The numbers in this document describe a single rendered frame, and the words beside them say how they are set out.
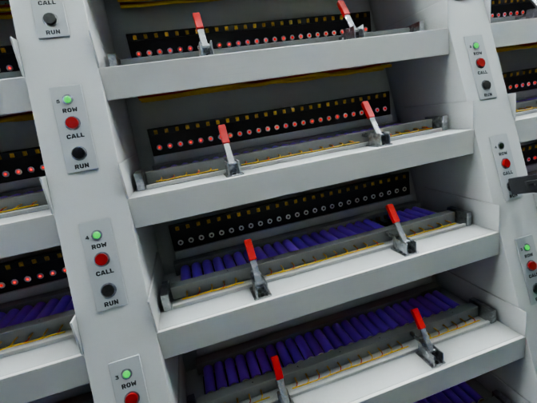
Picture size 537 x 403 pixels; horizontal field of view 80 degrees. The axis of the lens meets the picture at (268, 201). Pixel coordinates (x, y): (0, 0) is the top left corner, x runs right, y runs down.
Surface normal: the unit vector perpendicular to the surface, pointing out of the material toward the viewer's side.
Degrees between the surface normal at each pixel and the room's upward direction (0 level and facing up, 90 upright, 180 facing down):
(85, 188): 90
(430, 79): 90
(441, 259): 107
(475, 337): 17
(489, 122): 90
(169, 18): 90
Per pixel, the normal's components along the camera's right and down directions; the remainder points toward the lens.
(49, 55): 0.21, -0.07
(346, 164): 0.26, 0.21
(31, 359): -0.15, -0.95
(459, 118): -0.95, 0.22
